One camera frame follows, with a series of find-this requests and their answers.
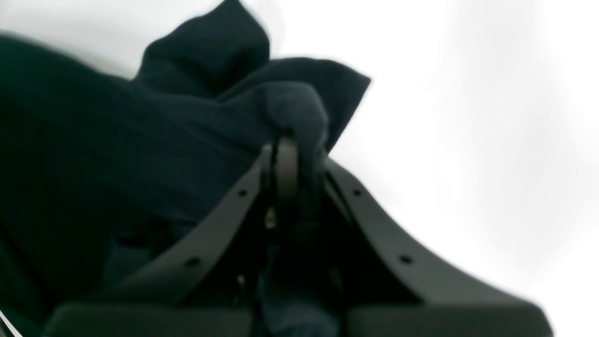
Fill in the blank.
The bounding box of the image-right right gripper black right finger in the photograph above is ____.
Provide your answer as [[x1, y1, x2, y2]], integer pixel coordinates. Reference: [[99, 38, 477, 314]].
[[326, 159, 553, 337]]

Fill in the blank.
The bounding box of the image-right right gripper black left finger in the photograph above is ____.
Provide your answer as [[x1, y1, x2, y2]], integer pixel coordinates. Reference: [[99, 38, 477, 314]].
[[44, 138, 299, 337]]

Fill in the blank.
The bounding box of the black t-shirt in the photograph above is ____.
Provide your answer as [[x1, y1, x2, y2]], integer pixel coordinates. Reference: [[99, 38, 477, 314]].
[[1, 0, 371, 337]]

